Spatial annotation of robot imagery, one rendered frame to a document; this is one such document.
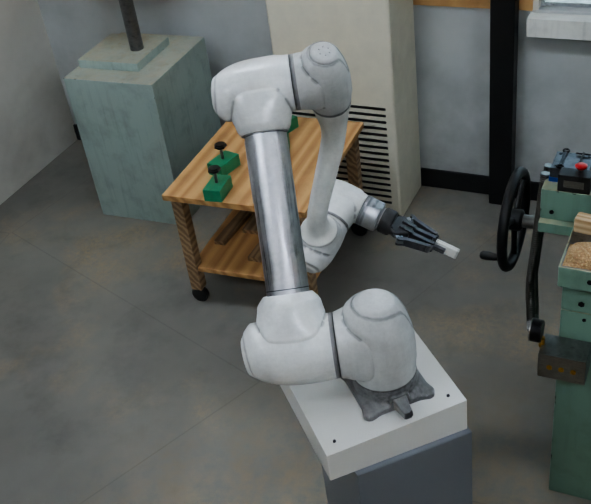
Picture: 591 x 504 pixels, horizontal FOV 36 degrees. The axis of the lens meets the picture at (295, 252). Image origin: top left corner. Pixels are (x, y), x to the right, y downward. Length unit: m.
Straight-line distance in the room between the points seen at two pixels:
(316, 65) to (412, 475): 0.99
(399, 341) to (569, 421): 0.79
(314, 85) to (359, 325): 0.55
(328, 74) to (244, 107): 0.20
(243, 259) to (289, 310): 1.53
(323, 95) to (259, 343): 0.59
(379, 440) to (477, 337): 1.31
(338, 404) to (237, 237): 1.61
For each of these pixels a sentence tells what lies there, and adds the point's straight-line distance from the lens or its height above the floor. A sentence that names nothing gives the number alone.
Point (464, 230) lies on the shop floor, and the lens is 3.91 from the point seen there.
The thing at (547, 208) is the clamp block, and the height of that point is 0.90.
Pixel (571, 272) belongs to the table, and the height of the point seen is 0.89.
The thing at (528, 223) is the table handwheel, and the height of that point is 0.82.
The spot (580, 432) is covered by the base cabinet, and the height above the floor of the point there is 0.28.
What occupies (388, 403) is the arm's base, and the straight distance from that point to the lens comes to 2.16.
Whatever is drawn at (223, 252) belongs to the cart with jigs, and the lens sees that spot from 3.62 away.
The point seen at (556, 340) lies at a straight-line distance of 2.46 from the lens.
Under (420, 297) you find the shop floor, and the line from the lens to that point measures 3.56.
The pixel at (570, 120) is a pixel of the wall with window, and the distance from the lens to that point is 3.88.
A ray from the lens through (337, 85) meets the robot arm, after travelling 2.11.
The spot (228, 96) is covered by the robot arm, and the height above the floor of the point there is 1.35.
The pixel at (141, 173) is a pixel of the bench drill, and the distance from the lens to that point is 4.10.
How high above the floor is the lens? 2.27
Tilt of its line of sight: 36 degrees down
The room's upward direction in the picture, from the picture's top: 8 degrees counter-clockwise
